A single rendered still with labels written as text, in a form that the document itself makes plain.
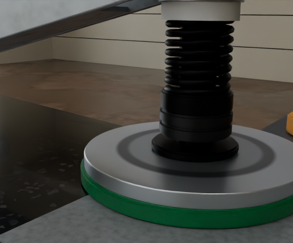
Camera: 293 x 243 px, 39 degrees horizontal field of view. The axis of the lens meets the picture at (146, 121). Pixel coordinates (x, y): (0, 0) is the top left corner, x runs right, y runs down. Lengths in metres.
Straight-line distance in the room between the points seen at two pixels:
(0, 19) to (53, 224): 0.18
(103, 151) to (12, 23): 0.14
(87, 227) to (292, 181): 0.16
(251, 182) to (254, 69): 6.49
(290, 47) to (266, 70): 0.51
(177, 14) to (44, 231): 0.20
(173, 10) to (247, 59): 6.49
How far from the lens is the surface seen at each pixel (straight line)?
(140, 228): 0.31
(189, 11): 0.35
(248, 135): 0.46
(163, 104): 0.38
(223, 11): 0.35
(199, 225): 0.31
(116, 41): 8.21
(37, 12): 0.36
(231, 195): 0.31
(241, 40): 6.86
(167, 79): 0.37
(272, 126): 0.95
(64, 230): 0.31
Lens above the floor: 0.98
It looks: 15 degrees down
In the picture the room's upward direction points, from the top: 1 degrees clockwise
